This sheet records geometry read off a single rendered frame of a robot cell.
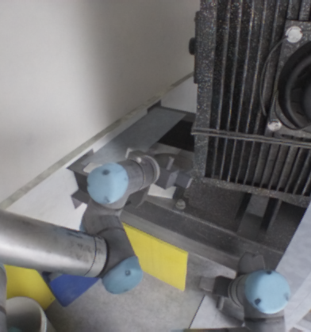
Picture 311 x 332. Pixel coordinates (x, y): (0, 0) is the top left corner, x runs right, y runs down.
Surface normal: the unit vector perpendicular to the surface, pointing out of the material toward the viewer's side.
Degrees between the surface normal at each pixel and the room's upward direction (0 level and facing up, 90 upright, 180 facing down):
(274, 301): 25
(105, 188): 65
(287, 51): 90
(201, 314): 7
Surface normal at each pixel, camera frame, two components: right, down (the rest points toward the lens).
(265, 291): -0.04, -0.47
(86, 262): 0.62, 0.18
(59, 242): 0.73, -0.34
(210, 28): -0.35, 0.58
